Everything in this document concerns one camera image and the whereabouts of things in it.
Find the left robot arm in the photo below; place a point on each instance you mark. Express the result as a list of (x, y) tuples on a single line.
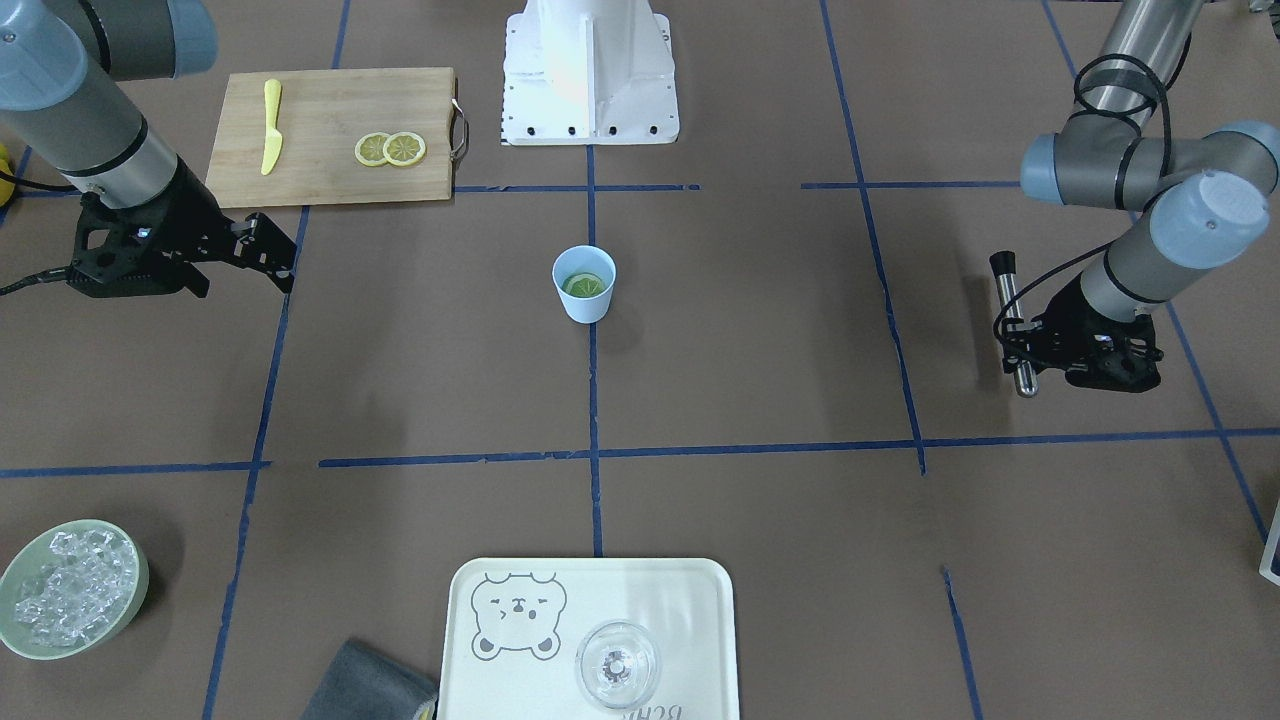
[(1201, 202)]

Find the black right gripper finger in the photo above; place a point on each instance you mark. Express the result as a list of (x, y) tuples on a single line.
[(280, 272), (263, 246)]

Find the yellow lemon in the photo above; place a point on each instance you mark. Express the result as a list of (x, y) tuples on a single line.
[(7, 186)]

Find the light blue cup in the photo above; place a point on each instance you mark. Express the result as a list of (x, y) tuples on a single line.
[(584, 258)]

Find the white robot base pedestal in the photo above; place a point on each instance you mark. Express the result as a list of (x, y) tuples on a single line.
[(589, 73)]

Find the clear wine glass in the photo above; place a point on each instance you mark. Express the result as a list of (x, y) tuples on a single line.
[(618, 665)]

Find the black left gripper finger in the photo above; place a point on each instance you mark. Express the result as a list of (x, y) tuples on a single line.
[(1014, 329), (1037, 359)]

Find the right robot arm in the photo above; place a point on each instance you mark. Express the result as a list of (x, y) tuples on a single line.
[(61, 91)]

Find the cream bear tray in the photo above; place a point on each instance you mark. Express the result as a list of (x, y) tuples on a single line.
[(514, 627)]

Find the white wire cup rack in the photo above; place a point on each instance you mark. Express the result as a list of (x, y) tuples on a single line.
[(1269, 560)]

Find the metal muddler black tip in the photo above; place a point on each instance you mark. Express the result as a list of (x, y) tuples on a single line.
[(1003, 266)]

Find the yellow lemon slice stack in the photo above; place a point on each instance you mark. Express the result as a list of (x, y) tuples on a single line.
[(380, 149)]

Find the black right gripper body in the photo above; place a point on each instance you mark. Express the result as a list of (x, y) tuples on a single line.
[(190, 219)]

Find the green bowl of ice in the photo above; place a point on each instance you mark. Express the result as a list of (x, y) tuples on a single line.
[(72, 589)]

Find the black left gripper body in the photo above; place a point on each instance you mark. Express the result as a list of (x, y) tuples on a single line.
[(1071, 307)]

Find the wooden cutting board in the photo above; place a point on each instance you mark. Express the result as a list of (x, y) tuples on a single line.
[(322, 116)]

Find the grey folded cloth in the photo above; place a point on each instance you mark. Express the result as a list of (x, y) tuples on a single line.
[(360, 683)]

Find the yellow plastic knife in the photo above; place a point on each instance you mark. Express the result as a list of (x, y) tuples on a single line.
[(272, 145)]

